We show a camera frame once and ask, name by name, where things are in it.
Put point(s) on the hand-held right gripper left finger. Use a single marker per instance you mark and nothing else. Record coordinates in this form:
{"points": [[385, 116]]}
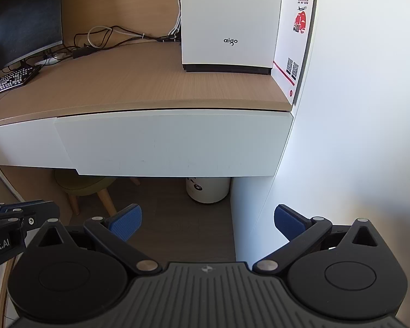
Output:
{"points": [[126, 223]]}

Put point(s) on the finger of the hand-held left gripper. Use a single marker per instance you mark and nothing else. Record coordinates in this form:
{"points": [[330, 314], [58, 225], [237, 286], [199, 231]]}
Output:
{"points": [[44, 211], [0, 223]]}

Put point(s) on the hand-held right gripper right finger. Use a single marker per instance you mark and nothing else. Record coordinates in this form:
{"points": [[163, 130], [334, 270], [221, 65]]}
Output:
{"points": [[287, 223]]}

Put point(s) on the white front wooden drawer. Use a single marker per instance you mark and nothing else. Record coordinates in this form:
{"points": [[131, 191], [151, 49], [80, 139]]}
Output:
{"points": [[174, 143]]}

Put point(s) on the green stool with wooden legs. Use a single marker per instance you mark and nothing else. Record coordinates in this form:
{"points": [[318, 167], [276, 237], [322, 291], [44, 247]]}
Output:
{"points": [[82, 184]]}

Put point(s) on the white desk front panel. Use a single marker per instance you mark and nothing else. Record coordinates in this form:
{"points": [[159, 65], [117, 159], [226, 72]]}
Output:
{"points": [[20, 143]]}

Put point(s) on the white trash bin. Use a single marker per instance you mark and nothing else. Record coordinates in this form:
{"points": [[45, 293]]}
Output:
{"points": [[208, 191]]}

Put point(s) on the black and white keyboard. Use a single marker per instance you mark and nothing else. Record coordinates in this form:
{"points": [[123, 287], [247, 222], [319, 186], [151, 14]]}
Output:
{"points": [[10, 80]]}

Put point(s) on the small white device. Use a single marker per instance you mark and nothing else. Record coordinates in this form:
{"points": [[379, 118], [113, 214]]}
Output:
{"points": [[49, 60]]}

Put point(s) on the black power adapter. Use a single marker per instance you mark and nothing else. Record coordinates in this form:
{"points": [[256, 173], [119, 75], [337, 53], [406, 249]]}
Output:
{"points": [[83, 52]]}

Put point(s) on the white printed card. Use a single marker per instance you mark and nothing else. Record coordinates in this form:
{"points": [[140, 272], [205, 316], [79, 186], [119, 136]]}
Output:
{"points": [[292, 41]]}

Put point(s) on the black computer monitor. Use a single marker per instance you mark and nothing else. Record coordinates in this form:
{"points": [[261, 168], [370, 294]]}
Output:
{"points": [[20, 24]]}

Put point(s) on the white computer case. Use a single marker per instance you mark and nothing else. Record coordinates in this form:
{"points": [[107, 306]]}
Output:
{"points": [[232, 13]]}

